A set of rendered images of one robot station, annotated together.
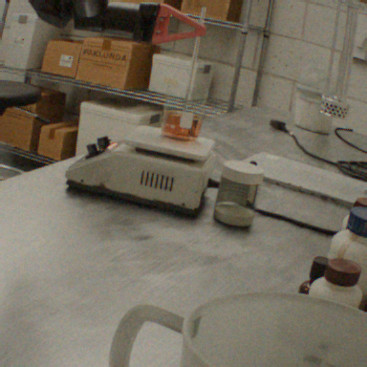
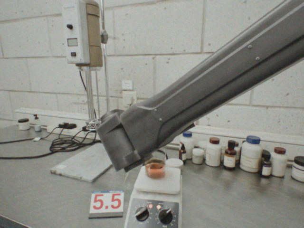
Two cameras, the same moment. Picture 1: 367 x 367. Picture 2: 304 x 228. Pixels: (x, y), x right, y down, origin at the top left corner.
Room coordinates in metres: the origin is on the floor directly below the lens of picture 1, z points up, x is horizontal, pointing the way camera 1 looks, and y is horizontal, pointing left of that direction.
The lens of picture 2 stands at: (1.01, 0.53, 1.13)
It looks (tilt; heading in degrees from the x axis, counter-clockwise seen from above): 14 degrees down; 272
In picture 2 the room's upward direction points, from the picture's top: straight up
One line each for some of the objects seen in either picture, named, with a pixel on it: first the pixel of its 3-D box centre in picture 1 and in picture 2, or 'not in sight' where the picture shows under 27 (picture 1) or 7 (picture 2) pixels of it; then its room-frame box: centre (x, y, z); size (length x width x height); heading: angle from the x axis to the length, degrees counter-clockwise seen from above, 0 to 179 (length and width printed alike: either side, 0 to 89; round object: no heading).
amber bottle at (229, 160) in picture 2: not in sight; (230, 154); (0.72, -0.21, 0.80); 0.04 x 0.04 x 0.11
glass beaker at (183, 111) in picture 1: (182, 113); (154, 163); (1.02, 0.02, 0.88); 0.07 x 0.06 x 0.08; 55
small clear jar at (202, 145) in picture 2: not in sight; (204, 149); (0.80, -0.30, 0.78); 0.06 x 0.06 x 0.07
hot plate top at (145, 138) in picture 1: (170, 141); (158, 178); (1.00, 0.03, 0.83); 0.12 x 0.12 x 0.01; 83
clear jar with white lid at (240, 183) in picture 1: (238, 194); (174, 173); (0.95, -0.08, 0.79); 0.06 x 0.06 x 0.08
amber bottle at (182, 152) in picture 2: not in sight; (182, 152); (0.90, -0.25, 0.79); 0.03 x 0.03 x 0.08
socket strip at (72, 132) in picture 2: not in sight; (75, 131); (1.50, -0.58, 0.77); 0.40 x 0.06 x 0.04; 160
